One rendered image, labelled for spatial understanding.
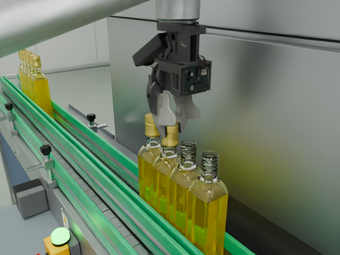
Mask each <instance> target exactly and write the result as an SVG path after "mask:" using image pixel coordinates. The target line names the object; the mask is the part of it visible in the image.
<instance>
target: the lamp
mask: <svg viewBox="0 0 340 255"><path fill-rule="evenodd" d="M69 241H70V235H69V231H68V230H67V229H66V228H57V229H55V230H54V231H53V232H52V234H51V242H52V245H53V246H56V247H61V246H64V245H66V244H67V243H68V242H69Z"/></svg>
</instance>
